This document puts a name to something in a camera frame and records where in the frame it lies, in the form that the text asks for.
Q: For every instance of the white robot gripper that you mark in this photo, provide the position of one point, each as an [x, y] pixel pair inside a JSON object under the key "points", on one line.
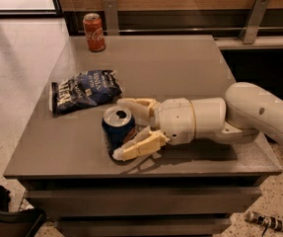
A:
{"points": [[176, 120]]}

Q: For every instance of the blue Pepsi can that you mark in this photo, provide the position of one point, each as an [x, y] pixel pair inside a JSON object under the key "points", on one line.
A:
{"points": [[119, 127]]}

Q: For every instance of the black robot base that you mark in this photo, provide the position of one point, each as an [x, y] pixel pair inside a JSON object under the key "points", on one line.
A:
{"points": [[25, 223]]}

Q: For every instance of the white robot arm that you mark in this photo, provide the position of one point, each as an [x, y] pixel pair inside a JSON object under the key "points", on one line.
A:
{"points": [[245, 111]]}

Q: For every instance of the red Coca-Cola can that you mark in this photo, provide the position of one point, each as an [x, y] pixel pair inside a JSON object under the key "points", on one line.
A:
{"points": [[94, 34]]}

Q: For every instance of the dark blue chip bag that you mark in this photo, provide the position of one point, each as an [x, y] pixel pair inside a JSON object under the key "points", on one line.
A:
{"points": [[85, 90]]}

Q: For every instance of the grey table with drawers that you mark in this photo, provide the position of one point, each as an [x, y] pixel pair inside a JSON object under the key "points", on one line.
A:
{"points": [[182, 191]]}

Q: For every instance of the black and white striped object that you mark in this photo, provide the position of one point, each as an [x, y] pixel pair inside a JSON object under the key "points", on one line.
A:
{"points": [[264, 220]]}

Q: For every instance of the left metal bracket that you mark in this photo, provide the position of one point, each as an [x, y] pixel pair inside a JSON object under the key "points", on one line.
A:
{"points": [[111, 15]]}

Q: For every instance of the metal bracket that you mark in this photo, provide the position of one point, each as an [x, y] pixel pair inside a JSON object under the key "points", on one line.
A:
{"points": [[111, 15], [249, 32]]}

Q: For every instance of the right metal bracket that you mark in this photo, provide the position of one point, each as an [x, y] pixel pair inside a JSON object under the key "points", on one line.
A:
{"points": [[249, 32]]}

